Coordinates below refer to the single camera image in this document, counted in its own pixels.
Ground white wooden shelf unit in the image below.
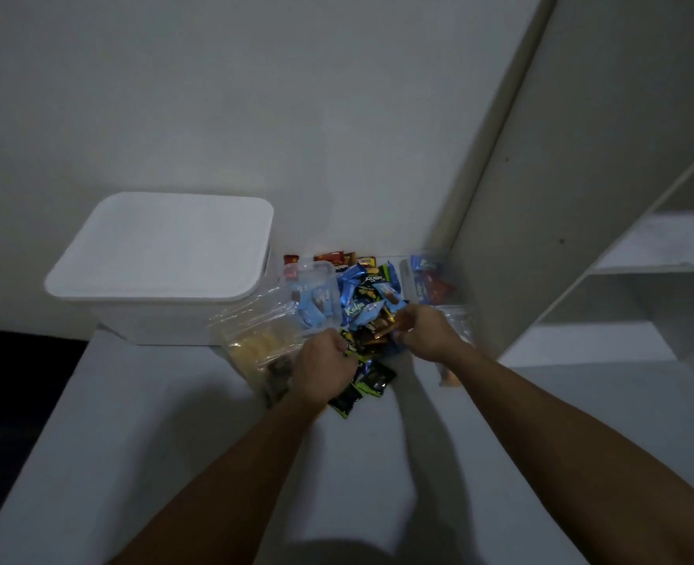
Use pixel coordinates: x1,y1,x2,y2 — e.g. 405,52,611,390
429,0,694,369

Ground person's right hand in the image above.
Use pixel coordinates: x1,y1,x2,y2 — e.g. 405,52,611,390
391,304,472,366

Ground person's right forearm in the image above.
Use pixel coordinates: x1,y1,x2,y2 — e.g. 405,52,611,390
440,344,694,565

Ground pile of candies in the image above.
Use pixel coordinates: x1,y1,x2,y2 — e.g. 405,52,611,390
282,250,418,357

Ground clear plastic container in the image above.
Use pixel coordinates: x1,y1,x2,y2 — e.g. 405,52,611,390
400,252,460,307
282,258,343,331

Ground white plastic storage bin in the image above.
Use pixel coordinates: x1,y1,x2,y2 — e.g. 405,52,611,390
44,191,275,347

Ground bag of dark cookies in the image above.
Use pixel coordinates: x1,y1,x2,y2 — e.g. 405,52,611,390
262,352,298,406

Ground clear bag of orange snacks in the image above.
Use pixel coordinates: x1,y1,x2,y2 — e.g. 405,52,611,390
435,305,479,388

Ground person's left hand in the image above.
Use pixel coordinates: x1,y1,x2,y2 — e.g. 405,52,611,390
287,329,360,410

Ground person's left forearm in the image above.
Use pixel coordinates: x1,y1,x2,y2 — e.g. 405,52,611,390
109,393,331,565

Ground bag of yellow chips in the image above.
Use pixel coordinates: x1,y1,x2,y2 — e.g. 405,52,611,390
208,287,307,395

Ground green black snack packets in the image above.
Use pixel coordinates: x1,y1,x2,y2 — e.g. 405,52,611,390
326,346,398,420

